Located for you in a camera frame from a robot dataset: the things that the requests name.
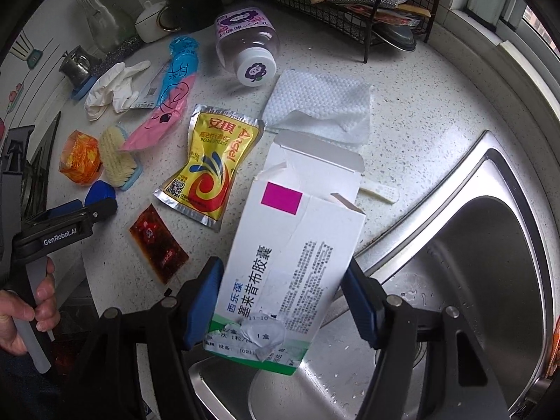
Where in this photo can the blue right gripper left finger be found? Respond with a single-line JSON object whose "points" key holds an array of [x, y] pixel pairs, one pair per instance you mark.
{"points": [[203, 302]]}

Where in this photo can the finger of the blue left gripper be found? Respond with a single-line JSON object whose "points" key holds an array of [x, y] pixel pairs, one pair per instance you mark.
{"points": [[66, 208], [99, 193]]}

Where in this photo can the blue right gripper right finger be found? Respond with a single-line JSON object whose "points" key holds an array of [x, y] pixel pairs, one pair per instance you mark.
{"points": [[365, 298]]}

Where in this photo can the yellow scrub brush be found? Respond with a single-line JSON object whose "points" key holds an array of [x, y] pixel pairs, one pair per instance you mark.
{"points": [[121, 168]]}

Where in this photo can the orange plastic cup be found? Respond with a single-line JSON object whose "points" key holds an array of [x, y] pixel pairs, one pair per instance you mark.
{"points": [[80, 160]]}

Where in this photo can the red chili sauce packet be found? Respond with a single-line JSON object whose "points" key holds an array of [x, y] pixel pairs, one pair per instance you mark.
{"points": [[157, 245]]}

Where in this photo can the yellow sauce packet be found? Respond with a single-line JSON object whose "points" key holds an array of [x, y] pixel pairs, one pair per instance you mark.
{"points": [[219, 141]]}

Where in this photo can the white medicine box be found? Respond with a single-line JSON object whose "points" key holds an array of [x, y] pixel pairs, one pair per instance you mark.
{"points": [[296, 236]]}

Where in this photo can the blue pink plastic wrapper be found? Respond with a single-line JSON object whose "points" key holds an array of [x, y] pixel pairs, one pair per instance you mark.
{"points": [[177, 83]]}

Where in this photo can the white paper towel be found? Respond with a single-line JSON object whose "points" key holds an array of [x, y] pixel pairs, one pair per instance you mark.
{"points": [[334, 108]]}

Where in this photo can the purple grape juice bottle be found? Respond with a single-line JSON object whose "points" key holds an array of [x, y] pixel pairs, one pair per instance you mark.
{"points": [[247, 45]]}

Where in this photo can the person's left hand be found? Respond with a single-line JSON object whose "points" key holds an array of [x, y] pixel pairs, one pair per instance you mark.
{"points": [[46, 313]]}

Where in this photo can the black gas stove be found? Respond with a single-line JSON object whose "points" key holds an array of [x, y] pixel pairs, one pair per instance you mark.
{"points": [[24, 183]]}

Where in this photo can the blue saucer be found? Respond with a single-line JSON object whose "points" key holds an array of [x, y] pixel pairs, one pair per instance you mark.
{"points": [[82, 91]]}

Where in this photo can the white rubber glove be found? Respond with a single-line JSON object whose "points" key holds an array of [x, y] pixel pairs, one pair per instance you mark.
{"points": [[113, 89]]}

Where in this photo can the small white card packet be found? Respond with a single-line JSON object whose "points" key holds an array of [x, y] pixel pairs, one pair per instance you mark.
{"points": [[150, 94]]}

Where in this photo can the stainless steel sink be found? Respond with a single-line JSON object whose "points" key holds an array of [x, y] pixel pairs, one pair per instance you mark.
{"points": [[477, 244]]}

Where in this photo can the stainless steel teapot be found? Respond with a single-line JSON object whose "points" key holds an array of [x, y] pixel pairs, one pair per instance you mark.
{"points": [[77, 66]]}

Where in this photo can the steel wool scrubber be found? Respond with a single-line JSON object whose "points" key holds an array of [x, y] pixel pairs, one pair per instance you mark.
{"points": [[119, 55]]}

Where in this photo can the glass carafe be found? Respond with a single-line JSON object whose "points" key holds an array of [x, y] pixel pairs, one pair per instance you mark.
{"points": [[110, 27]]}

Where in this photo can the white ceramic sugar pot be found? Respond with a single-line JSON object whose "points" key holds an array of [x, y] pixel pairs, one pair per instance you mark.
{"points": [[155, 22]]}

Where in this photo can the dark green utensil mug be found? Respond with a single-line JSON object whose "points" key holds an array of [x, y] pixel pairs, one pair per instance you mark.
{"points": [[188, 15]]}

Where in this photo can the black wire rack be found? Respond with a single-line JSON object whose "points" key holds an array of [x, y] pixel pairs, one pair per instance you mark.
{"points": [[400, 23]]}

